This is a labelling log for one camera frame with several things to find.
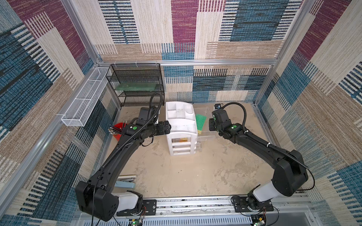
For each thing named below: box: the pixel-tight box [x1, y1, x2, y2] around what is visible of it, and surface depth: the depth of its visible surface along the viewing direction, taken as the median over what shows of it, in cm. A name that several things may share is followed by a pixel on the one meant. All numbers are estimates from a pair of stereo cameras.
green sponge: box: [195, 113, 207, 131], surface depth 89 cm
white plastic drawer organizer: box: [165, 101, 198, 156], surface depth 85 cm
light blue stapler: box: [114, 175, 137, 189], surface depth 82 cm
